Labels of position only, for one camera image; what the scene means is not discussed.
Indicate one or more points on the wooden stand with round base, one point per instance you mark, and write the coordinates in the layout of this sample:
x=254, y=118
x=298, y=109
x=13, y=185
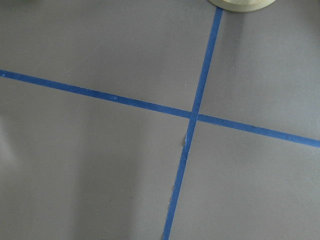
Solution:
x=241, y=6

